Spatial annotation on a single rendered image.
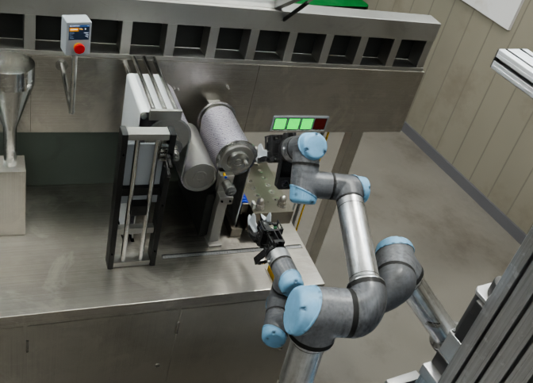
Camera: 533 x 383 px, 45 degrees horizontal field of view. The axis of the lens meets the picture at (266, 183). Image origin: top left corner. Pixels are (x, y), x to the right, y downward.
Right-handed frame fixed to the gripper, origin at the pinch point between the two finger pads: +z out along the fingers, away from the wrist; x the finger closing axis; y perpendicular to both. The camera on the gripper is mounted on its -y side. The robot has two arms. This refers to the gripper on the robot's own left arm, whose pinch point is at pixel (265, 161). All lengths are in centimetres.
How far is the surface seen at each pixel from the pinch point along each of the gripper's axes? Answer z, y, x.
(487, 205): 176, -25, -246
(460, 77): 189, 70, -239
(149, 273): 30, -35, 32
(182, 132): 13.6, 10.7, 22.5
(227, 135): 20.8, 10.6, 4.7
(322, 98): 41, 27, -44
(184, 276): 27, -37, 20
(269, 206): 33.7, -14.8, -15.3
